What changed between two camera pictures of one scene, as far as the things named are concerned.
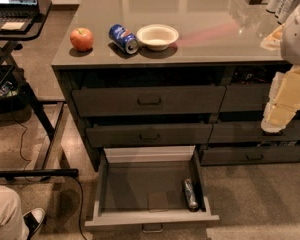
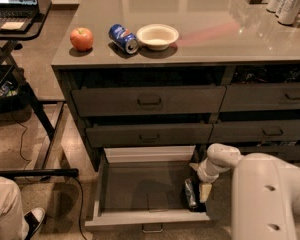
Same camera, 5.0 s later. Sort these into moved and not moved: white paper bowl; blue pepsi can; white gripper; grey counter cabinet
Moved: white gripper
Not moved: white paper bowl; blue pepsi can; grey counter cabinet
